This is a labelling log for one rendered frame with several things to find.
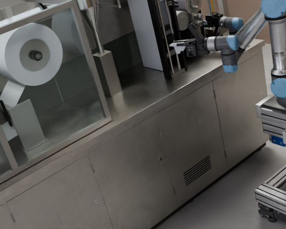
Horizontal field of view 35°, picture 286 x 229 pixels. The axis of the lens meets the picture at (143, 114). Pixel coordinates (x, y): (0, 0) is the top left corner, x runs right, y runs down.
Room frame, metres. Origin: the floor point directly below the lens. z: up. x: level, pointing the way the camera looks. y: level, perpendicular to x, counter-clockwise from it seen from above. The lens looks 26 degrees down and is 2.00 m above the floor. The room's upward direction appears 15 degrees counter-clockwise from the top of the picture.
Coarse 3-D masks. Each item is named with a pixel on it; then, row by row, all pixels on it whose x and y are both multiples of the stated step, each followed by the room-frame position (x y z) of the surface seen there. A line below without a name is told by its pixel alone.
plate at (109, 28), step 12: (108, 0) 3.03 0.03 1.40; (120, 0) 3.08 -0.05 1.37; (108, 12) 3.01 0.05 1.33; (120, 12) 3.06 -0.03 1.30; (84, 24) 2.91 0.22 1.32; (108, 24) 3.00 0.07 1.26; (120, 24) 3.05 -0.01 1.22; (132, 24) 3.10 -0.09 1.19; (108, 36) 2.99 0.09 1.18; (120, 36) 3.04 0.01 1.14
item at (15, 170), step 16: (48, 0) 2.48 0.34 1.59; (64, 0) 2.32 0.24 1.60; (32, 16) 2.15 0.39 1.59; (80, 16) 2.28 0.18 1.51; (0, 32) 2.06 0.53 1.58; (80, 32) 2.26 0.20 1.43; (96, 80) 2.27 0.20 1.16; (0, 128) 1.97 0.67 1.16; (96, 128) 2.22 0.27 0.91; (64, 144) 2.11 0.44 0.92; (32, 160) 2.01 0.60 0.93; (0, 176) 1.93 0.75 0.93
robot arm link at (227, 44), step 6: (216, 36) 2.20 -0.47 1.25; (222, 36) 2.17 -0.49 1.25; (228, 36) 2.15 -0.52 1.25; (234, 36) 2.13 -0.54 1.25; (216, 42) 2.16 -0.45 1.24; (222, 42) 2.14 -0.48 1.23; (228, 42) 2.13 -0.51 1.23; (234, 42) 2.11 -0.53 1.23; (216, 48) 2.16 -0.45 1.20; (222, 48) 2.14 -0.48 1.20; (228, 48) 2.13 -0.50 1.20; (234, 48) 2.11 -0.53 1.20
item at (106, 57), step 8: (88, 8) 2.62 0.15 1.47; (96, 8) 2.64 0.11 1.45; (88, 16) 2.64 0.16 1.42; (96, 16) 2.65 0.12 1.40; (88, 24) 2.66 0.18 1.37; (96, 24) 2.66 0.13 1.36; (96, 32) 2.67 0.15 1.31; (96, 40) 2.67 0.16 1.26; (96, 56) 2.66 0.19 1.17; (104, 56) 2.65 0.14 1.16; (112, 56) 2.67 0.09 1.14; (96, 64) 2.68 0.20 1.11; (104, 64) 2.64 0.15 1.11; (112, 64) 2.67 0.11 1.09; (104, 72) 2.63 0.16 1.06; (112, 72) 2.66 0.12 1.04; (104, 80) 2.65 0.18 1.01; (112, 80) 2.65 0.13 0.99; (104, 88) 2.67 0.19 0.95; (112, 88) 2.64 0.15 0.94; (120, 88) 2.67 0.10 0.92
